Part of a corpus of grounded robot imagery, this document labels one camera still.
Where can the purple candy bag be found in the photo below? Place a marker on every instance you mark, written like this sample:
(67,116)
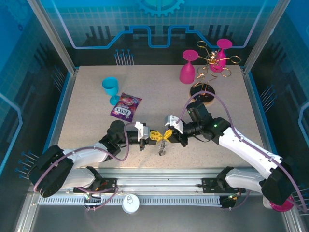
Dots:
(125,106)

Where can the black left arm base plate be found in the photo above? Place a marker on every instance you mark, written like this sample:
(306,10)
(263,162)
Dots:
(108,184)

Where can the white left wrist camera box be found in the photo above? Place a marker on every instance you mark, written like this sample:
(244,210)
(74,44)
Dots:
(143,130)

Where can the pink plastic goblet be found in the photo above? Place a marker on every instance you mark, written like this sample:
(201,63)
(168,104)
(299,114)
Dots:
(224,43)
(187,72)

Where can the pink and white cup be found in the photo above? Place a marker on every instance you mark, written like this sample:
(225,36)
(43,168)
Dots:
(280,207)

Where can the aluminium frame post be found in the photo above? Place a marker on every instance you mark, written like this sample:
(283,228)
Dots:
(263,41)
(55,41)

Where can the small clear zip bag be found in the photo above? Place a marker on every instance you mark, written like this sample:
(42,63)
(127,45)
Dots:
(162,151)

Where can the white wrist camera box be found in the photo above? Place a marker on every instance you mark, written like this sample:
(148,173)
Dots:
(171,119)
(143,130)

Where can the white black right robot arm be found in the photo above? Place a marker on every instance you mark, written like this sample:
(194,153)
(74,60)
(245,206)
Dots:
(243,147)

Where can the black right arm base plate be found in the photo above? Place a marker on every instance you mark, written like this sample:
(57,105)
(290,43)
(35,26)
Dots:
(207,184)

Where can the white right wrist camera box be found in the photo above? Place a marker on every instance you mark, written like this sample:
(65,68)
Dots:
(171,119)

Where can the white round lid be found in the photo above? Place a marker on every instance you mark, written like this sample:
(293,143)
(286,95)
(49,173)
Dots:
(131,205)

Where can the black electronics board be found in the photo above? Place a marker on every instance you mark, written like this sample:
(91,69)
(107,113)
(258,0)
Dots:
(93,201)
(229,203)

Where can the aluminium mounting rail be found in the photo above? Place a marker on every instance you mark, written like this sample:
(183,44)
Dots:
(157,176)

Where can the cyan plastic goblet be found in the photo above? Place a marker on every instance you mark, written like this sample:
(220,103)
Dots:
(110,89)

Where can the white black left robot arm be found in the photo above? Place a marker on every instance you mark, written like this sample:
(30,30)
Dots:
(84,154)

